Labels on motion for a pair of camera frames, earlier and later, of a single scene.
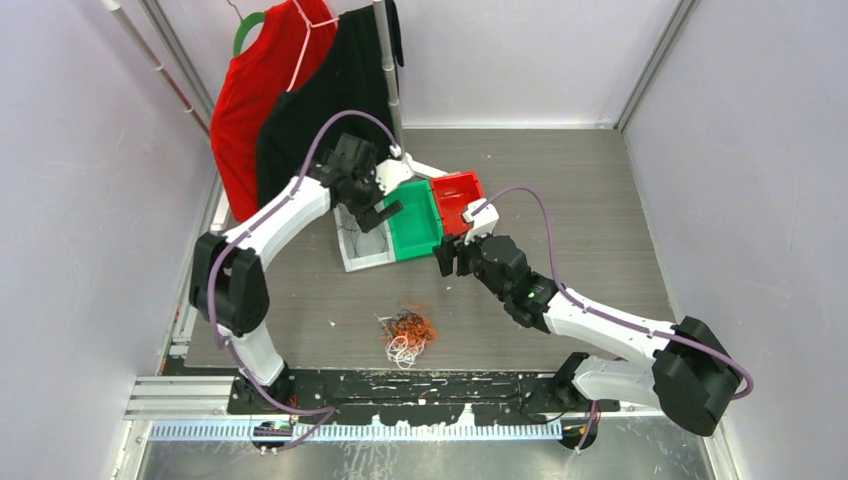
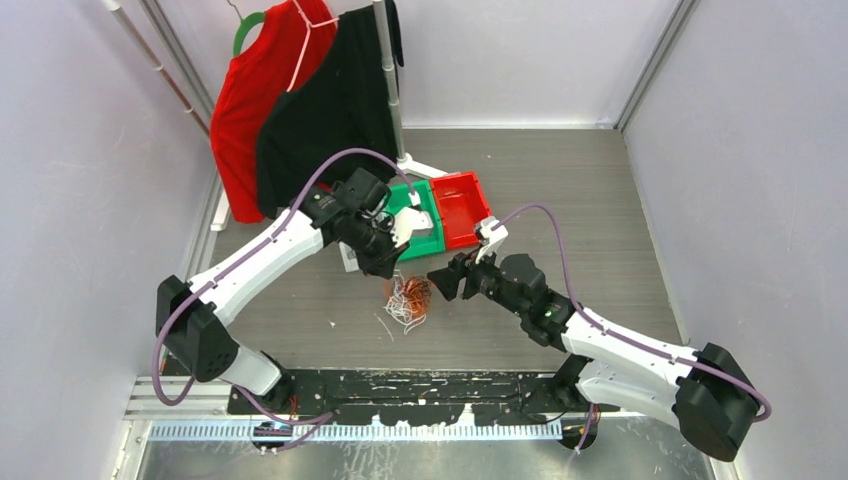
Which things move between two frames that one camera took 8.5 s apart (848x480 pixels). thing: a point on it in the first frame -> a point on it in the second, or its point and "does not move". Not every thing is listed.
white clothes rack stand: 222,210 does not move
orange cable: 411,328 -> 417,292
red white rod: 153,62 does not move
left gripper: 371,217 -> 384,263
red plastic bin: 454,191 does not move
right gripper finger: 446,252 -> 449,279
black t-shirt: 342,88 does not move
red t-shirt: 273,53 does not move
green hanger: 243,27 does not move
